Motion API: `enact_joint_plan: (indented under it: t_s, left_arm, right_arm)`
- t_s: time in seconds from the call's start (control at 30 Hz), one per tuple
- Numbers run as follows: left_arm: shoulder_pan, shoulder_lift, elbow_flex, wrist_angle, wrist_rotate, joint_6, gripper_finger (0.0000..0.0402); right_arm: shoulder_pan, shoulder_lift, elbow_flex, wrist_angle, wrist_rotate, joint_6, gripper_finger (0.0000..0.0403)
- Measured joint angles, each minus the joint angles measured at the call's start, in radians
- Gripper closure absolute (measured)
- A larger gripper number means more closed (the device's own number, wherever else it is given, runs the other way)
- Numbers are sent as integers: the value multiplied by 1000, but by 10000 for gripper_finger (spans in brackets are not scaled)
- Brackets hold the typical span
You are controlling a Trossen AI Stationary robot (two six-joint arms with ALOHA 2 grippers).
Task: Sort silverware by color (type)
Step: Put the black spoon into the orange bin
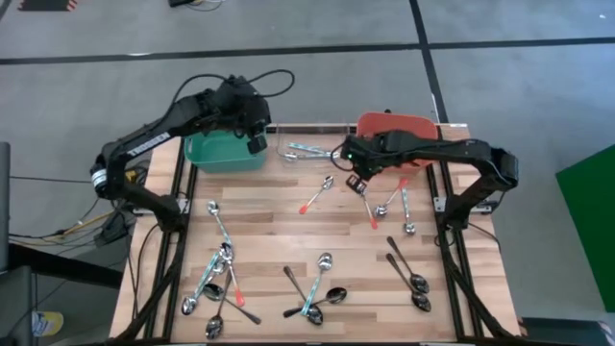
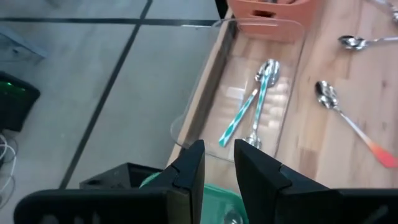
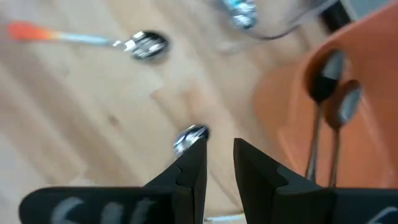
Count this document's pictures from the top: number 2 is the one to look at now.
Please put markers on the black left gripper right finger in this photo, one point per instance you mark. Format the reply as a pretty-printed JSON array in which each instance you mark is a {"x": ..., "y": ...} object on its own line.
[{"x": 264, "y": 193}]

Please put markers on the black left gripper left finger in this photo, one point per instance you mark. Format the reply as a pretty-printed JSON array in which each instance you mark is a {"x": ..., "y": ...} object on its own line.
[{"x": 183, "y": 186}]

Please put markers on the green plastic bin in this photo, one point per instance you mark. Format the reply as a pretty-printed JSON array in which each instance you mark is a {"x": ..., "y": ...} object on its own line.
[{"x": 217, "y": 202}]

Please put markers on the black perforated foam box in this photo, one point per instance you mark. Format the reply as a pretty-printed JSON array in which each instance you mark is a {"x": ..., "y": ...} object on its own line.
[{"x": 124, "y": 175}]

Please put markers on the clear plastic bin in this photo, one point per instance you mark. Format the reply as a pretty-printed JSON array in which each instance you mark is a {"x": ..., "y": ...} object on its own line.
[{"x": 224, "y": 93}]

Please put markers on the orange plastic bin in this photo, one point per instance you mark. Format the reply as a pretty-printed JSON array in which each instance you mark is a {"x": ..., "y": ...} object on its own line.
[{"x": 280, "y": 12}]

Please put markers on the black floor device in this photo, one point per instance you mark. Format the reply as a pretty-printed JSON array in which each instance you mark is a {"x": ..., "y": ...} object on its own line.
[{"x": 18, "y": 105}]

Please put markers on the grey floor plate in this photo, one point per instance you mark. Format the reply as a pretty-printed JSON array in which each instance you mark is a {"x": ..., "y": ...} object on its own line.
[{"x": 21, "y": 43}]

